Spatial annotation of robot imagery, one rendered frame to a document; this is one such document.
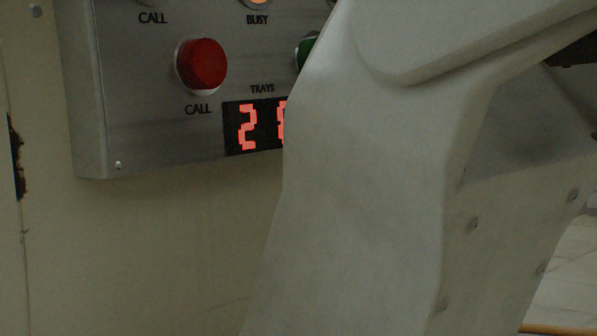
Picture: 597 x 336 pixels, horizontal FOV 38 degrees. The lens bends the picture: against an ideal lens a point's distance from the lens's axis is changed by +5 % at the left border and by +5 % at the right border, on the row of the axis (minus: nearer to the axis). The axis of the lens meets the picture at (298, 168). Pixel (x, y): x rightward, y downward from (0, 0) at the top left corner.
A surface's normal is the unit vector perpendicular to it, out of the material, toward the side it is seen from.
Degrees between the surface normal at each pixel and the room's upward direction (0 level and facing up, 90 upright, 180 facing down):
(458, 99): 90
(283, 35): 90
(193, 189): 90
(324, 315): 90
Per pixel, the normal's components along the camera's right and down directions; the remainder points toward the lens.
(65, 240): 0.72, 0.04
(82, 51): -0.69, 0.13
